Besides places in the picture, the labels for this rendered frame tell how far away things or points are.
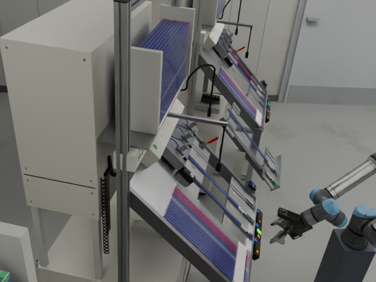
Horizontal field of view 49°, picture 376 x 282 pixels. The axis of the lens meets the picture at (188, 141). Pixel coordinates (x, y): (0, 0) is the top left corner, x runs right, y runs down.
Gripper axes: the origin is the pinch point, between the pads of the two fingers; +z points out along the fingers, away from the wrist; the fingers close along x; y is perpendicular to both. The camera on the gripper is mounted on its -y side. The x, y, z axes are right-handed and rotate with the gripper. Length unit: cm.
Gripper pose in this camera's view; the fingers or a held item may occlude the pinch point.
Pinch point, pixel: (269, 233)
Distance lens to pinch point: 212.0
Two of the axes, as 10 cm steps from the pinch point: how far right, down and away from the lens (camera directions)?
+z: -7.2, 5.1, 4.8
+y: 6.7, 6.9, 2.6
